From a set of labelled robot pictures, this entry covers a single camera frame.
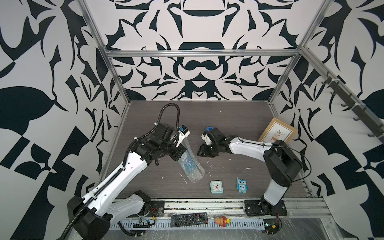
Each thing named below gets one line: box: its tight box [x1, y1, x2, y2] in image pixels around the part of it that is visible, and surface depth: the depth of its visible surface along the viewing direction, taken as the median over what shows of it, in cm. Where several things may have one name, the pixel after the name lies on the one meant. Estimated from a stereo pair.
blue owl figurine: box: [236, 177, 249, 194], surface depth 82 cm
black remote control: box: [170, 212, 209, 228], surface depth 71 cm
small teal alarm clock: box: [210, 180, 224, 194], surface depth 81 cm
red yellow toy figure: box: [214, 216, 231, 228], surface depth 70 cm
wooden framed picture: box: [257, 117, 299, 144], surface depth 91 cm
